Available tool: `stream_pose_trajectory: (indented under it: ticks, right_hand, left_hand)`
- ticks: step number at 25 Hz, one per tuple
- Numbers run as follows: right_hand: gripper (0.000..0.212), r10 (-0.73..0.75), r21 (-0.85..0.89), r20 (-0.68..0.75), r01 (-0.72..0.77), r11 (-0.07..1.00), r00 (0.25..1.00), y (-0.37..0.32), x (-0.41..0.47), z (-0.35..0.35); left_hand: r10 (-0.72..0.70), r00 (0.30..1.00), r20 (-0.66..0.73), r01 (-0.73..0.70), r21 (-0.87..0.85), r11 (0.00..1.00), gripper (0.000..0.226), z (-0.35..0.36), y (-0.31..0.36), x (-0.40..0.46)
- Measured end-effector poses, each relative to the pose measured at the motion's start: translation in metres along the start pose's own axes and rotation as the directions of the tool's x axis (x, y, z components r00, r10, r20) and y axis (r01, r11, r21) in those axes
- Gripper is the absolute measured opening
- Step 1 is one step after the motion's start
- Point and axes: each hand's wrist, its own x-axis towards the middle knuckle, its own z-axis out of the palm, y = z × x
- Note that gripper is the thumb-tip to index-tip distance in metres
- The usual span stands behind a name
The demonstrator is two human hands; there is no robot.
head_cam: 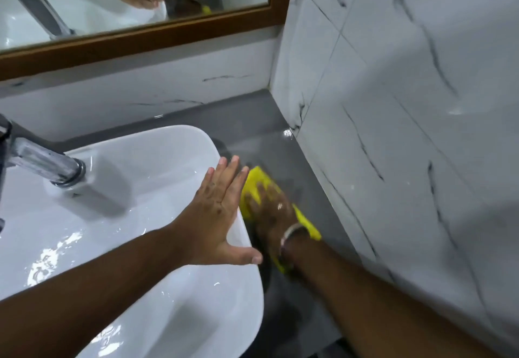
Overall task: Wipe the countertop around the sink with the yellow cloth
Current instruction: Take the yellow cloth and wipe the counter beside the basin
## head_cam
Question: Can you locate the wooden framed wall mirror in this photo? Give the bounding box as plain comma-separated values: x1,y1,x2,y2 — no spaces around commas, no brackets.
0,0,296,83

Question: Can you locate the yellow cleaning cloth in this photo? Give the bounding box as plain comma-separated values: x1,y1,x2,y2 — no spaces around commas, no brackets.
239,166,322,276

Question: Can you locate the person's right hand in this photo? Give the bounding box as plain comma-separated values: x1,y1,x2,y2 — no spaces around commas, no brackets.
246,183,301,254

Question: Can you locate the silver wrist bracelet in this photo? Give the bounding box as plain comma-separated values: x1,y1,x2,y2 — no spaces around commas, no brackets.
280,224,310,252

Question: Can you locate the person's left hand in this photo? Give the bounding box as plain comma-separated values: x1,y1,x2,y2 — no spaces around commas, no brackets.
169,156,264,268

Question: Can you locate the person's left forearm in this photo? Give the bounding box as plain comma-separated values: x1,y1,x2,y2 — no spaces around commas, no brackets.
0,224,192,358

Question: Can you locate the person's right forearm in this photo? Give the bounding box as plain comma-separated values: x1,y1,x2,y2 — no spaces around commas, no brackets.
280,233,501,358

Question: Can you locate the chrome faucet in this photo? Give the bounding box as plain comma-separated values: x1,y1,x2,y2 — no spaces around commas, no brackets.
0,114,87,233

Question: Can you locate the white ceramic sink basin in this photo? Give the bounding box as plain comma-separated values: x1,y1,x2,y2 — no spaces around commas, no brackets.
0,125,265,358

